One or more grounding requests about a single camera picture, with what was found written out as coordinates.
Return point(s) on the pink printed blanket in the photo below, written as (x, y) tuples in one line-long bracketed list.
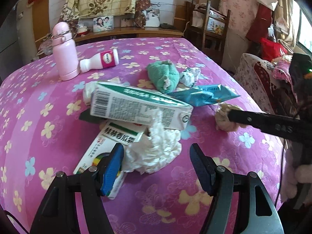
[(281, 68)]

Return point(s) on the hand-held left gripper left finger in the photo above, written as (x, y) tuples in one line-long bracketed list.
[(112, 170)]

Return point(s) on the white bottle with magenta label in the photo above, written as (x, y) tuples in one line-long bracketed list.
[(107, 58)]

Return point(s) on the red bag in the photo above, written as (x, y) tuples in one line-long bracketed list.
[(271, 50)]

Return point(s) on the low wooden cabinet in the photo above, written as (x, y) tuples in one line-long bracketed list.
[(146, 33)]

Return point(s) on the sofa with floral cover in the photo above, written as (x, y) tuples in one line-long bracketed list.
[(253, 82)]

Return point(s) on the green towel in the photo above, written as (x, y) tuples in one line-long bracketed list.
[(162, 76)]

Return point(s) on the white green medicine box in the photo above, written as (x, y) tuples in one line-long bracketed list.
[(97, 148)]

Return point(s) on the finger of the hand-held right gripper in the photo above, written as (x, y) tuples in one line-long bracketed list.
[(263, 123)]

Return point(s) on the white green drink carton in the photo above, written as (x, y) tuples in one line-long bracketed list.
[(126, 107)]

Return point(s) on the cream floral cloth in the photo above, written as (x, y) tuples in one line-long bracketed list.
[(104, 0)]

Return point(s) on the dark wooden rack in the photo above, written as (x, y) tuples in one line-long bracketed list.
[(209, 43)]

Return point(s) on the beige tissue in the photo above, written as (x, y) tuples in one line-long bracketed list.
[(221, 120)]

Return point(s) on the pink thermos bottle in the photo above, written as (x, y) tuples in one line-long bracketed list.
[(64, 53)]

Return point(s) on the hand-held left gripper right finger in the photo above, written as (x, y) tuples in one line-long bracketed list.
[(201, 170)]

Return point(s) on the framed couple photo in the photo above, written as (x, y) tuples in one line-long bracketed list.
[(103, 24)]

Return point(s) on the white green wrapper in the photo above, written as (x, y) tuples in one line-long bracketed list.
[(190, 76)]

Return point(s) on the framed flower picture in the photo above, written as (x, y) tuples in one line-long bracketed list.
[(215, 25)]

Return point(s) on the blue snack packet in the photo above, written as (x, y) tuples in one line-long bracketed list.
[(207, 95)]

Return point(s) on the unframed wedding photo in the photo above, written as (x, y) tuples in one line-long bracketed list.
[(152, 17)]

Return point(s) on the black flat item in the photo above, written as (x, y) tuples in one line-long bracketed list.
[(87, 117)]

